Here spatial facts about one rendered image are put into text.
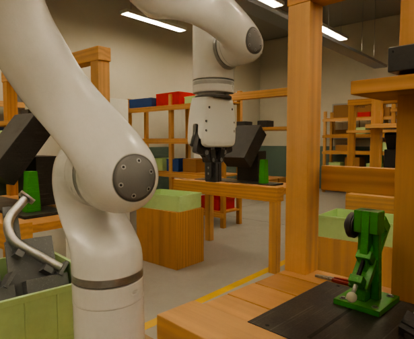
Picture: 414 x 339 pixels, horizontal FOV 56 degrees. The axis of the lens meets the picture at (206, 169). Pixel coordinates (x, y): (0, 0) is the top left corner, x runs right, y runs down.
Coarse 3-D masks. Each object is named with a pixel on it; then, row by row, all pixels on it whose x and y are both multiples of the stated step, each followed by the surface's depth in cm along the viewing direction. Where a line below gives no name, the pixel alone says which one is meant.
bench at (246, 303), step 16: (288, 272) 145; (320, 272) 145; (240, 288) 130; (256, 288) 129; (272, 288) 130; (288, 288) 129; (304, 288) 129; (384, 288) 129; (208, 304) 117; (224, 304) 117; (240, 304) 117; (256, 304) 117; (272, 304) 117
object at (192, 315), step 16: (192, 304) 112; (160, 320) 104; (176, 320) 102; (192, 320) 102; (208, 320) 102; (224, 320) 102; (240, 320) 102; (160, 336) 104; (176, 336) 100; (192, 336) 95; (208, 336) 93; (224, 336) 93; (240, 336) 93; (256, 336) 93; (272, 336) 93
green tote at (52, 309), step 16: (64, 256) 138; (0, 272) 135; (64, 288) 109; (0, 304) 98; (16, 304) 101; (32, 304) 104; (48, 304) 107; (64, 304) 110; (0, 320) 99; (16, 320) 101; (32, 320) 104; (48, 320) 107; (64, 320) 110; (0, 336) 99; (16, 336) 102; (32, 336) 104; (48, 336) 107; (64, 336) 110
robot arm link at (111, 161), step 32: (0, 0) 49; (32, 0) 52; (0, 32) 51; (32, 32) 53; (0, 64) 54; (32, 64) 53; (64, 64) 56; (32, 96) 55; (64, 96) 55; (96, 96) 59; (64, 128) 55; (96, 128) 56; (128, 128) 59; (96, 160) 55; (128, 160) 57; (96, 192) 56; (128, 192) 57
